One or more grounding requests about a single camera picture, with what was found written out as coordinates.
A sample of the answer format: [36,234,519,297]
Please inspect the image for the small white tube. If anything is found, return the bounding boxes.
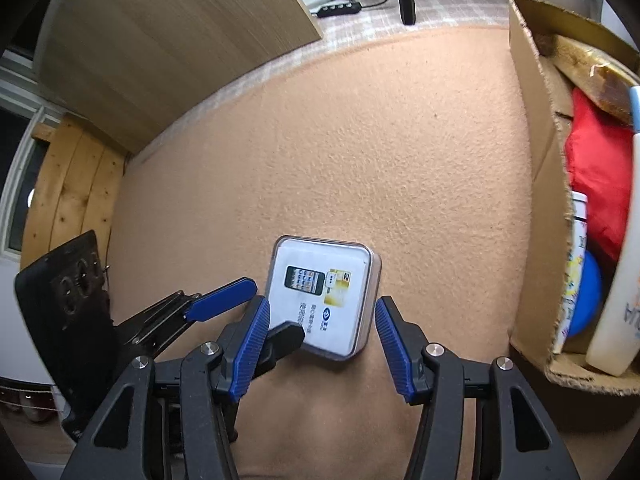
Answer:
[552,191,590,353]

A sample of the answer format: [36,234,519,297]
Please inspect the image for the cardboard box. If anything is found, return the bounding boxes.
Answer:
[505,0,640,396]

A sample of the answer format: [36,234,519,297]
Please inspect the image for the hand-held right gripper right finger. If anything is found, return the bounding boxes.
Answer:
[375,296,581,480]

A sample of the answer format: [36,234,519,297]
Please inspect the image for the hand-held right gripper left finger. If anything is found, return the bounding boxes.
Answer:
[60,295,273,480]

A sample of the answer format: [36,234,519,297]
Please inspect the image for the red fabric pouch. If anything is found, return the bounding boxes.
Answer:
[564,87,636,263]

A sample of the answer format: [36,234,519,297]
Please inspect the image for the white bottle with blue cap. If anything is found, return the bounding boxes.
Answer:
[585,85,640,377]

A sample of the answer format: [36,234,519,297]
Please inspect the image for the yellow snack packet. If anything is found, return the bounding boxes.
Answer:
[537,34,640,126]

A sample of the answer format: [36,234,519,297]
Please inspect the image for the wooden plank panel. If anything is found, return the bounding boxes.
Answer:
[22,115,126,261]

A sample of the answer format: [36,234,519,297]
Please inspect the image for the clear plastic case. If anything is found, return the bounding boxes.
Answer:
[264,235,383,362]

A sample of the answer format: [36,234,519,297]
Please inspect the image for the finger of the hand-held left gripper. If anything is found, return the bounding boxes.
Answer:
[111,276,259,356]
[252,321,306,378]

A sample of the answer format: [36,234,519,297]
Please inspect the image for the wooden board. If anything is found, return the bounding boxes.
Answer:
[35,0,325,156]

